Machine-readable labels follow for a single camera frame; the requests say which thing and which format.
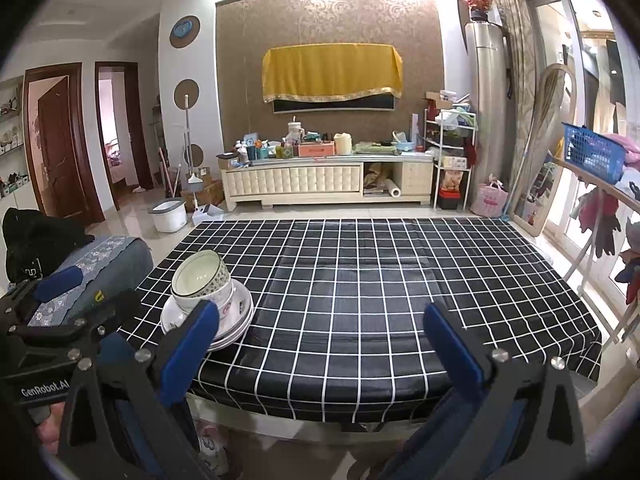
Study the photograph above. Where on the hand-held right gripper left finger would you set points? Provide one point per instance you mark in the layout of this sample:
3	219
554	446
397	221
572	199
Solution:
190	350

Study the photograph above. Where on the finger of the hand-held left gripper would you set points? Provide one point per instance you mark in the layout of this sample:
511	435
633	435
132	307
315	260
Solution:
60	282
115	310

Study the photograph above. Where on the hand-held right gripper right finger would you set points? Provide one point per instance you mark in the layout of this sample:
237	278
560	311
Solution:
450	345

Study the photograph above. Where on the large pink petal plate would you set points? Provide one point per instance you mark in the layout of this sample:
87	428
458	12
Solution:
225	345

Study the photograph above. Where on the white bowl with floral print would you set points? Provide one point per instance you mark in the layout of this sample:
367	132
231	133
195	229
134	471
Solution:
227	312

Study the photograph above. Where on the green patterned bowl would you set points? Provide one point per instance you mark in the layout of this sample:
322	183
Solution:
197	272

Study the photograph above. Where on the person's left hand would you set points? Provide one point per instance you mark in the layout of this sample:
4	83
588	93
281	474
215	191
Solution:
50	427

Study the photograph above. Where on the grey covered sofa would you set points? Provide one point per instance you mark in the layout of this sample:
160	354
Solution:
115	265

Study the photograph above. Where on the black garment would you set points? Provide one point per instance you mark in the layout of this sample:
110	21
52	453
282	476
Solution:
35	235

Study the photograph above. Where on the black checked tablecloth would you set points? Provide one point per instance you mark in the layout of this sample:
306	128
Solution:
375	285

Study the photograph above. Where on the white mop bucket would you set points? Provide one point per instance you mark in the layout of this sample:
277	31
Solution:
167	217

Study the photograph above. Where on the white dustpan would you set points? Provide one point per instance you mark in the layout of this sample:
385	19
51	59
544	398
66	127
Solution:
207	216

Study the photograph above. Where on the brown wooden door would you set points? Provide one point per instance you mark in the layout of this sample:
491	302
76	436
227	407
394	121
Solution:
60	150

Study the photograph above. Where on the pink bag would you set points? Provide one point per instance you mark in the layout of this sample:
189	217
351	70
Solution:
489	200

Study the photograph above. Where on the cardboard box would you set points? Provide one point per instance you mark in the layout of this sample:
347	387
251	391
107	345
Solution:
212	192

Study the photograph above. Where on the white paper roll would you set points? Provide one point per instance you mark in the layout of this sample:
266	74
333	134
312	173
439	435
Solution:
395	187

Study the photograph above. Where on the white shelf rack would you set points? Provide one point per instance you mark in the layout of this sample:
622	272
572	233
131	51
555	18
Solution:
452	160

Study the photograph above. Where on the white mop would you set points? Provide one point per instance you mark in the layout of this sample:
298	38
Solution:
187	135

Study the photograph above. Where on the red hanging garment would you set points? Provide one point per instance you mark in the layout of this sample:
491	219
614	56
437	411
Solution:
602	220

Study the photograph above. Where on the cream television cabinet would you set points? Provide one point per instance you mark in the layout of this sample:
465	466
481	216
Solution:
290	180

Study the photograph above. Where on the blue basin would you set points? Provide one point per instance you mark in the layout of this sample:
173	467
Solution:
402	146

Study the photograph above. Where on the green folded cloth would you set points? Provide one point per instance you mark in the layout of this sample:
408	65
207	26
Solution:
372	148

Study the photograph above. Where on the white drying rack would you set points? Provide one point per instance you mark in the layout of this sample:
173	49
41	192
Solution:
565	164

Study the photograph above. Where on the cream jar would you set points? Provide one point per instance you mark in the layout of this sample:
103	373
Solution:
343	144

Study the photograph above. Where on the pink box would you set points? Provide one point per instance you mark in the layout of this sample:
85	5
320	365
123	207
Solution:
317	149

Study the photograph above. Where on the standing air conditioner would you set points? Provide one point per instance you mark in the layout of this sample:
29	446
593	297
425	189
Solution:
487	110

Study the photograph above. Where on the blue plastic basket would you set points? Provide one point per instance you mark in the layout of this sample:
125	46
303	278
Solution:
590	152

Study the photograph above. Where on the white cup with straw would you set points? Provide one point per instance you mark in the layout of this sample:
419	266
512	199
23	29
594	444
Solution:
295	132

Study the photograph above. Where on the black television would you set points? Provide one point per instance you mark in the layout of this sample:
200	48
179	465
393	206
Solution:
350	104

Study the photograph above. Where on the pink cloth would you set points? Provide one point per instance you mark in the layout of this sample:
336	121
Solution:
625	145

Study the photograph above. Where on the beige patterned curtain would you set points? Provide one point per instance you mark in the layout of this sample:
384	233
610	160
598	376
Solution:
517	60

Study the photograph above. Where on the yellow television cover cloth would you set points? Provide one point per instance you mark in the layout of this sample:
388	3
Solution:
330	72

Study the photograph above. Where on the white wall shelf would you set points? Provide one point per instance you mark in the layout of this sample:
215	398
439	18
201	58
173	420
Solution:
12	140

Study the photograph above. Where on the brown door frame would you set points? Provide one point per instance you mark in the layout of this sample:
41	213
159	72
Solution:
116	65

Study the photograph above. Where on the brown wall disc blue plate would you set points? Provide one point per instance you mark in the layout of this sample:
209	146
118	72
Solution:
185	30

